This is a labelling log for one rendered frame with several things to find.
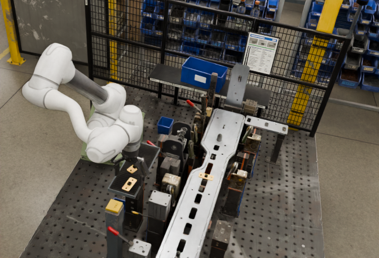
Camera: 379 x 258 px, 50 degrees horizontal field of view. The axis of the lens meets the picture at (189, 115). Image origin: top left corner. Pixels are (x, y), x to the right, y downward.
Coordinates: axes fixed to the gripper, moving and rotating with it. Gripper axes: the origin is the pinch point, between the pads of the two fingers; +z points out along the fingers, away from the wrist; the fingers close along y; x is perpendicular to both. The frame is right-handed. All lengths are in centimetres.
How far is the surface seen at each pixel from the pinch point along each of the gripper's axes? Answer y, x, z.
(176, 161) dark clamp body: 10.0, 33.9, 12.8
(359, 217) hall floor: 137, 155, 120
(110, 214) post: 0.8, -17.8, 7.6
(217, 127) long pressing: 18, 83, 21
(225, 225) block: 49, 10, 18
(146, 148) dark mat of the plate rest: -5.1, 26.6, 4.8
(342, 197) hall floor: 121, 171, 120
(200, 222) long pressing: 36.5, 8.0, 20.7
